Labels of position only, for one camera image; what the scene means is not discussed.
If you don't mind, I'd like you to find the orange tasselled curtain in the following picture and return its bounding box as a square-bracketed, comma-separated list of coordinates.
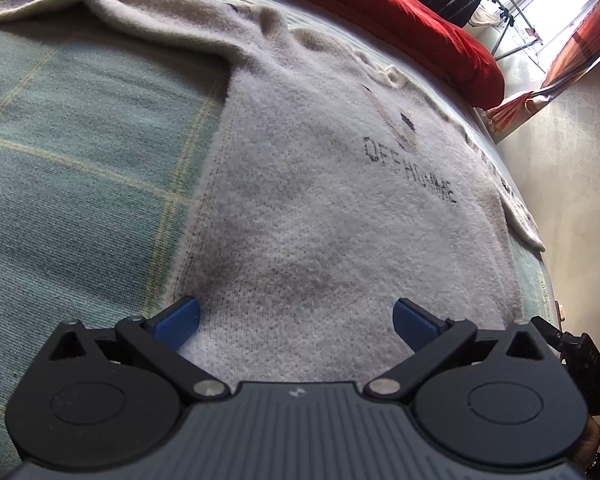
[483, 0, 600, 143]

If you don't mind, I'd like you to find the green plaid bed sheet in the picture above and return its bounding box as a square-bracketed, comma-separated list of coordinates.
[0, 0, 554, 478]

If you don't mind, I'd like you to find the metal clothes drying rack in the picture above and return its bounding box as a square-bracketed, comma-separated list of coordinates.
[465, 0, 543, 62]

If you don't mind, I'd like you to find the white fuzzy knit sweater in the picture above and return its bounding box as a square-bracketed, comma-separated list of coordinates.
[0, 0, 540, 384]

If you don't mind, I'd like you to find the red duvet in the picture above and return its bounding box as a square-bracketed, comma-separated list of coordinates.
[199, 0, 506, 111]

